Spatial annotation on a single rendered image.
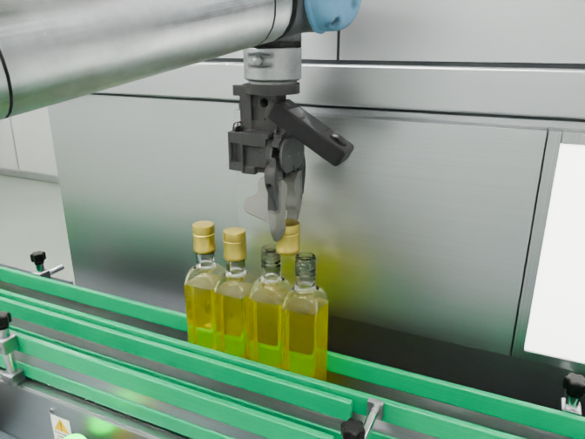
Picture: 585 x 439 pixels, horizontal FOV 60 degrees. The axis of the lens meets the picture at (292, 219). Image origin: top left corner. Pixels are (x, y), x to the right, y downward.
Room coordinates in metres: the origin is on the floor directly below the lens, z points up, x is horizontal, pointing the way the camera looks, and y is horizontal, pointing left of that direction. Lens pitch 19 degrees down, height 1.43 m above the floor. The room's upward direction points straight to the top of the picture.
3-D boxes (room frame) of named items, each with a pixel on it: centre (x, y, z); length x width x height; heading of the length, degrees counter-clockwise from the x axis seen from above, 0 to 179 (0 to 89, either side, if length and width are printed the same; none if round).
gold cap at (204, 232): (0.74, 0.14, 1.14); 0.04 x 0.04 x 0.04
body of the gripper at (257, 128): (0.69, 0.03, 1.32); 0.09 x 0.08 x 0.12; 65
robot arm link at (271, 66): (0.68, 0.03, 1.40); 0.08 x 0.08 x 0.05
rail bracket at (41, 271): (1.00, 0.53, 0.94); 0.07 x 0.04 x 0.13; 155
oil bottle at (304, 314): (0.66, -0.02, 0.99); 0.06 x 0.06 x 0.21; 65
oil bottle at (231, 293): (0.71, 0.09, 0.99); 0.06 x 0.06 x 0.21; 65
